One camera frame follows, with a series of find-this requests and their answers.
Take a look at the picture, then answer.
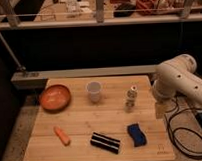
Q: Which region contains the small clear plastic bottle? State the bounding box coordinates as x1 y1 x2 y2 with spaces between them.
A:
124 85 138 112

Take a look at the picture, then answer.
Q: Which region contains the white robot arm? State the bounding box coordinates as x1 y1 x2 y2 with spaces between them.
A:
152 54 202 105

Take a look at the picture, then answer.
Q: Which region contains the clear plastic cup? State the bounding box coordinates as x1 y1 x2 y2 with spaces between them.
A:
86 81 102 103

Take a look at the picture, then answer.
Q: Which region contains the orange wooden bowl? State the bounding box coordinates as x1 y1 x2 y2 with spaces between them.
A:
39 84 71 112

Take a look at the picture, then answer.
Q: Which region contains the black white striped block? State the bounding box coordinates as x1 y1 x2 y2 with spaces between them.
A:
90 132 121 154

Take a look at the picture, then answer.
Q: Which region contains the blue sponge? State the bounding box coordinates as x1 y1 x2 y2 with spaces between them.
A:
127 124 147 147

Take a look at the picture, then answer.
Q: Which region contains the orange carrot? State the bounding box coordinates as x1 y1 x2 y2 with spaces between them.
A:
53 126 71 145

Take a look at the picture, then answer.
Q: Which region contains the black bag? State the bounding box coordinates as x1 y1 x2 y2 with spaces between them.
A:
113 3 136 17

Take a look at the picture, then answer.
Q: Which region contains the grey metal rail frame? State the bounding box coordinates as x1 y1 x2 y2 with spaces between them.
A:
0 0 202 86

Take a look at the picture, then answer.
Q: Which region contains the black cable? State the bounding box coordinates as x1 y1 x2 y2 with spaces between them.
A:
163 94 202 161

